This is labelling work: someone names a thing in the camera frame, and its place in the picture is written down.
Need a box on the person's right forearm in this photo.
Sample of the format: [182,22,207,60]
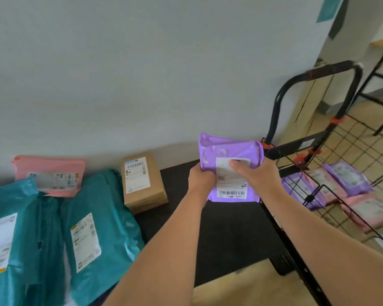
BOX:
[261,184,383,306]

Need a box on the teal package short label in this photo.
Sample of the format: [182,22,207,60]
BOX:
[59,169,146,306]

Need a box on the person's left hand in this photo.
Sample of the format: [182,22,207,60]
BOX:
[187,162,217,201]

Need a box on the dark green draped cloth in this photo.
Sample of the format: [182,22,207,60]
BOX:
[327,0,351,41]

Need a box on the black wire mesh cart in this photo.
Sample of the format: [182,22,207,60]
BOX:
[260,60,383,306]

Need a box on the plain teal package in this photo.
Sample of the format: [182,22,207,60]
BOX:
[29,195,67,306]

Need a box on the beige cabinet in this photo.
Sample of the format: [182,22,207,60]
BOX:
[279,70,336,147]

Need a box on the purple mailer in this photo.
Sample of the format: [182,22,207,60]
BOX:
[280,172,326,211]
[323,161,373,196]
[198,132,265,204]

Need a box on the black low metal table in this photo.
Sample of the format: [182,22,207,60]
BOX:
[95,159,294,306]

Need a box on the pink mailer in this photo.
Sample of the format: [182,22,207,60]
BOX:
[340,193,383,234]
[306,168,348,205]
[12,155,86,198]

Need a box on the person's right hand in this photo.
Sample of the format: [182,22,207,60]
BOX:
[229,157,283,201]

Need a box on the teal wall poster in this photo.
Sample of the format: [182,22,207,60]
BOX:
[316,0,344,24]

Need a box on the small brown cardboard box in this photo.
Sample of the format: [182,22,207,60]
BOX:
[121,152,169,215]

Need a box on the person's left forearm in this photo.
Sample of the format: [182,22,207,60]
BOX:
[103,187,211,306]

